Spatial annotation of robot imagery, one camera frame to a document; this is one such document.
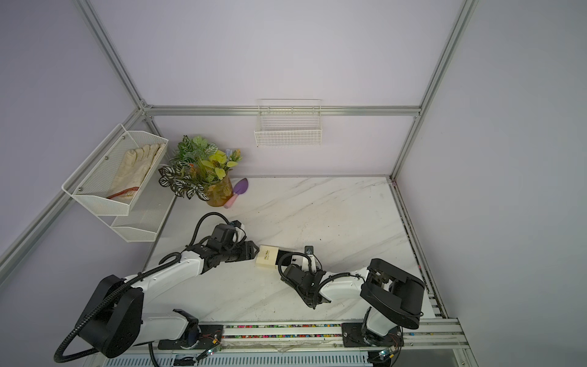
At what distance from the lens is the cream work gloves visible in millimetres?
730

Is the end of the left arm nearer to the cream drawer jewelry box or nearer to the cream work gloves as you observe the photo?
the cream drawer jewelry box

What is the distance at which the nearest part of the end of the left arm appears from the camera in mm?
637

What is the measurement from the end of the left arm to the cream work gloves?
0.93 ft
